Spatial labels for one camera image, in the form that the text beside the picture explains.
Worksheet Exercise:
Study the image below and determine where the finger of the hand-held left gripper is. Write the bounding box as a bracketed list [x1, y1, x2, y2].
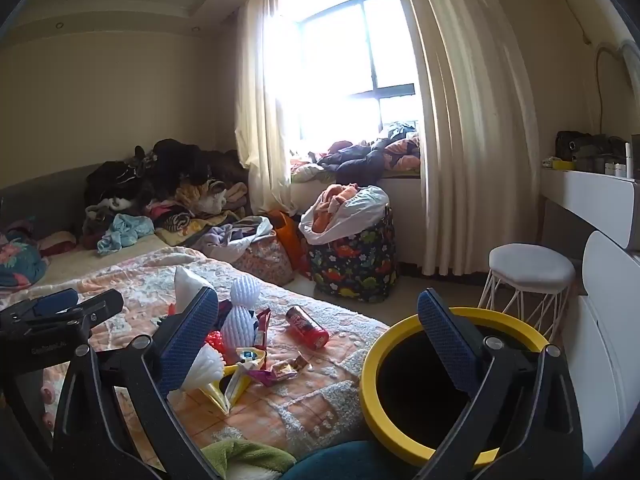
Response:
[0, 292, 125, 348]
[0, 288, 83, 333]

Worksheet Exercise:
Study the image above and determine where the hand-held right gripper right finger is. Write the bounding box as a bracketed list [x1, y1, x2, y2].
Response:
[417, 287, 586, 480]

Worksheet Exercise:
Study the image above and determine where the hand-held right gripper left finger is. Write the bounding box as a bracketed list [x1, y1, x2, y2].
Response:
[52, 286, 221, 480]

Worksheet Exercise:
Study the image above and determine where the red foam net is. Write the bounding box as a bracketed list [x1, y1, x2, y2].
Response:
[205, 329, 227, 358]

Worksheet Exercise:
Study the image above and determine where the yellow snack wrapper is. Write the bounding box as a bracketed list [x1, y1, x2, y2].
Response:
[199, 352, 268, 417]

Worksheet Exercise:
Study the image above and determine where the red snack wrapper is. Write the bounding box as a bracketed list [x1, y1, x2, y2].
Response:
[251, 306, 274, 350]

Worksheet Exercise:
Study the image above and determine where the purple snack wrapper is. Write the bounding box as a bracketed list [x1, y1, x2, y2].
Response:
[244, 360, 287, 387]

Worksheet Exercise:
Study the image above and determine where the yellow-rimmed black trash bin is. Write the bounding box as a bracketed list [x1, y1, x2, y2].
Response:
[359, 307, 551, 467]

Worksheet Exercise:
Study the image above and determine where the brown and white wrapper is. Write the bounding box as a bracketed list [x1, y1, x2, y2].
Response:
[271, 351, 314, 380]

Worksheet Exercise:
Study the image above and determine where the cream bed sheet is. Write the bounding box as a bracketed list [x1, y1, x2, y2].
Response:
[30, 232, 171, 291]

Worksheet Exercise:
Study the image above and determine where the teal floral cloth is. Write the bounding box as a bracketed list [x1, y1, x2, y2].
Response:
[0, 230, 48, 288]

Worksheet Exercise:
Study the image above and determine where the pink red cloth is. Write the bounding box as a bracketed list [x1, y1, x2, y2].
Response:
[37, 230, 77, 257]

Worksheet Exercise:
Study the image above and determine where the light blue garment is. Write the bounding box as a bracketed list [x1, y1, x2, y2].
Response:
[97, 214, 156, 255]

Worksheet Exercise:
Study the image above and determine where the grey headboard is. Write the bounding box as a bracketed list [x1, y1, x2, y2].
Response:
[0, 162, 108, 233]

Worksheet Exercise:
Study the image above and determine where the pink floral fabric bag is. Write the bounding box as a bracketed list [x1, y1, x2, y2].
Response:
[232, 237, 296, 288]

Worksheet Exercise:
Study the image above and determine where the white lilac garment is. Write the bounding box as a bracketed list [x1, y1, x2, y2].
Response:
[199, 215, 274, 264]

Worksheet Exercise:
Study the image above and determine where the dinosaur print laundry basket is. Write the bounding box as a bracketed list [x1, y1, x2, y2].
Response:
[306, 205, 401, 305]

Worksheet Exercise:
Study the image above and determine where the green fleece garment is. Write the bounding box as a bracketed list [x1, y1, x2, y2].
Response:
[197, 439, 298, 480]

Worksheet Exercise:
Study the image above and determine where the pink patchwork quilt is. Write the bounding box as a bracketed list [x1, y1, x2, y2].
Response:
[0, 246, 391, 466]

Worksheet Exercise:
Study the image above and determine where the orange bag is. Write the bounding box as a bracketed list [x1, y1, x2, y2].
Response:
[267, 210, 313, 278]

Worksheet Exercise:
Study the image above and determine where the pile of clothes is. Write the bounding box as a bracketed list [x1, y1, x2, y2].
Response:
[82, 139, 251, 251]

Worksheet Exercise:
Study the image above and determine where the teal fleece clothing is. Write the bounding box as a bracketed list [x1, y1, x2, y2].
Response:
[280, 440, 426, 480]

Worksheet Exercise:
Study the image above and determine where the white plastic bag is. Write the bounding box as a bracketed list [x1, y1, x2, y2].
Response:
[298, 184, 391, 247]

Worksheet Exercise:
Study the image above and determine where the white drawer cabinet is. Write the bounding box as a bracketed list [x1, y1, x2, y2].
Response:
[562, 230, 640, 471]

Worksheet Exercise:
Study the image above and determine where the orange pink cloth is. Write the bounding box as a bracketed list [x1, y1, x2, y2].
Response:
[312, 185, 358, 233]

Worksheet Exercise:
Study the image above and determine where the heap of jackets and bedding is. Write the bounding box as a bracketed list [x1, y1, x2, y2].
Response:
[290, 121, 423, 183]

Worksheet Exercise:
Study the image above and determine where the white vanity desk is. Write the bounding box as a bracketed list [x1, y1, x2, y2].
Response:
[539, 165, 640, 251]

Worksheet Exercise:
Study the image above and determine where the thick cream curtain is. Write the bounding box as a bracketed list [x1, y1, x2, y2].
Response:
[385, 0, 543, 278]

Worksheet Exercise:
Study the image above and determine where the sheer cream curtain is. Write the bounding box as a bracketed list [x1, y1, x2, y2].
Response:
[234, 0, 301, 216]

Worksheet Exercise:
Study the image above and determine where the window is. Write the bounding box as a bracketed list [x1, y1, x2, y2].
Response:
[270, 0, 426, 146]

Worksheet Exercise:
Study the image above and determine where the white wire-leg stool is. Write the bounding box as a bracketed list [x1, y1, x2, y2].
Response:
[477, 243, 577, 331]

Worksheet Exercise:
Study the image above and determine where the wavy frame mirror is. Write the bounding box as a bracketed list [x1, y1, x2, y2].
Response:
[592, 42, 640, 133]

